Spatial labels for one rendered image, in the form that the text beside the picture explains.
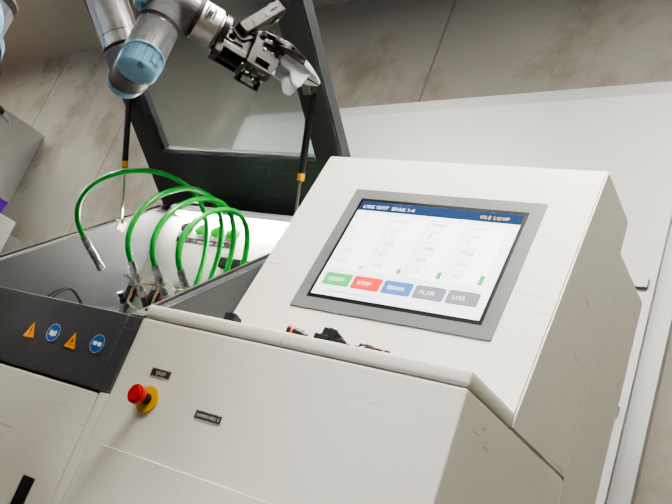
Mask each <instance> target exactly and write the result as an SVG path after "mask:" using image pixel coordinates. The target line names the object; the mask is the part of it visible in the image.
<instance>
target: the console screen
mask: <svg viewBox="0 0 672 504"><path fill-rule="evenodd" d="M547 207H548V204H542V203H529V202H517V201H504V200H492V199H479V198H466V197H454V196H441V195H429V194H416V193H403V192H391V191H378V190H366V189H357V190H356V191H355V193H354V195H353V197H352V198H351V200H350V202H349V203H348V205H347V207H346V209H345V210H344V212H343V214H342V215H341V217H340V219H339V221H338V222H337V224H336V226H335V227H334V229H333V231H332V232H331V234H330V236H329V238H328V239H327V241H326V243H325V244H324V246H323V248H322V250H321V251H320V253H319V255H318V256H317V258H316V260H315V262H314V263H313V265H312V267H311V268H310V270H309V272H308V274H307V275H306V277H305V279H304V280H303V282H302V284H301V286H300V287H299V289H298V291H297V292H296V294H295V296H294V298H293V299H292V301H291V303H290V305H291V306H296V307H301V308H307V309H312V310H318V311H323V312H329V313H334V314H340V315H345V316H351V317H356V318H362V319H367V320H373V321H378V322H384V323H389V324H395V325H400V326H406V327H411V328H417V329H422V330H428V331H433V332H439V333H444V334H450V335H456V336H461V337H467V338H472V339H478V340H483V341H489V342H491V341H492V338H493V336H494V334H495V331H496V329H497V326H498V324H499V322H500V319H501V317H502V315H503V312H504V310H505V307H506V305H507V303H508V300H509V298H510V296H511V293H512V291H513V288H514V286H515V284H516V281H517V279H518V276H519V274H520V272H521V269H522V267H523V265H524V262H525V260H526V257H527V255H528V253H529V250H530V248H531V246H532V243H533V241H534V238H535V236H536V234H537V231H538V229H539V227H540V224H541V222H542V219H543V217H544V215H545V212H546V210H547Z"/></svg>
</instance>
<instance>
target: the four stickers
mask: <svg viewBox="0 0 672 504"><path fill-rule="evenodd" d="M40 324H41V321H35V320H29V321H28V324H27V326H26V328H25V330H24V332H23V335H22V337H25V338H30V339H34V337H35V335H36V333H37V330H38V328H39V326H40ZM62 328H63V325H62V324H57V323H53V322H51V324H50V326H49V328H48V330H47V333H46V335H45V337H44V339H43V340H46V341H50V342H54V343H56V341H57V338H58V336H59V334H60V332H61V330H62ZM82 334H83V332H79V331H76V330H72V329H71V330H70V332H69V334H68V336H67V338H66V340H65V342H64V344H63V346H62V347H64V348H67V349H71V350H74V351H75V349H76V347H77V345H78V343H79V341H80V338H81V336H82ZM107 338H108V336H105V335H102V334H99V333H96V332H95V334H94V336H93V338H92V340H91V342H90V344H89V346H88V348H87V350H86V351H89V352H92V353H95V354H98V355H99V354H100V352H101V350H102V348H103V346H104V344H105V342H106V340H107Z"/></svg>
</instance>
